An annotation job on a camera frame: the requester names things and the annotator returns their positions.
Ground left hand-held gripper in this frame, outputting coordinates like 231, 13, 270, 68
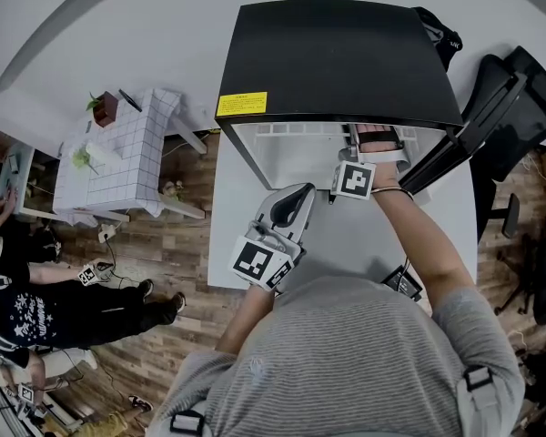
227, 181, 319, 294

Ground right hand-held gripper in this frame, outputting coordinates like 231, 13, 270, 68
330, 123, 415, 202

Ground white wire fridge shelf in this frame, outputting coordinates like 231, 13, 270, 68
253, 122, 419, 142

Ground person's left forearm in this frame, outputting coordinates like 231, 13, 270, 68
215, 284, 275, 355

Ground person's right forearm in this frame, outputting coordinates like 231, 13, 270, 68
371, 161, 478, 319

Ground black shoulder bag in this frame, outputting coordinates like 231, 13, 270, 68
411, 5, 464, 73

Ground black mini fridge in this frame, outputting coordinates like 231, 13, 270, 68
214, 0, 466, 193

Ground person's right hand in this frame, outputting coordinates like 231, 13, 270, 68
355, 124, 397, 145

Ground black box device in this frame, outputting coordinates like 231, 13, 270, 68
380, 264, 425, 303

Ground small beige ornament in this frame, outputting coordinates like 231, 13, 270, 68
161, 179, 186, 202

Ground yellow warning label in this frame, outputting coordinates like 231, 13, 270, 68
216, 91, 269, 118

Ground grey striped sweater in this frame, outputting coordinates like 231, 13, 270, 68
147, 275, 527, 437

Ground white checked tablecloth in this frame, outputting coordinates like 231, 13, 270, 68
52, 87, 184, 228

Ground black office chair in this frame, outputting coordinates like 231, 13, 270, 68
454, 46, 546, 316

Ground white flower bouquet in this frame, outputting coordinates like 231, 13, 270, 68
71, 141, 122, 176

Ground potted plant brown pot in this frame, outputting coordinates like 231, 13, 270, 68
86, 90, 120, 129

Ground light blue small table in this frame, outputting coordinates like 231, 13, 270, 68
0, 141, 35, 214

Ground thin bracelet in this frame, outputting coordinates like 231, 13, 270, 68
369, 185, 415, 201

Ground black floor cable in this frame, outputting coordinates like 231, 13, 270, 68
104, 239, 126, 290

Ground black picture frame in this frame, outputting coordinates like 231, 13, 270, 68
117, 87, 144, 114

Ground grey harness strap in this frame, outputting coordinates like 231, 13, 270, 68
456, 364, 502, 437
169, 409, 207, 437

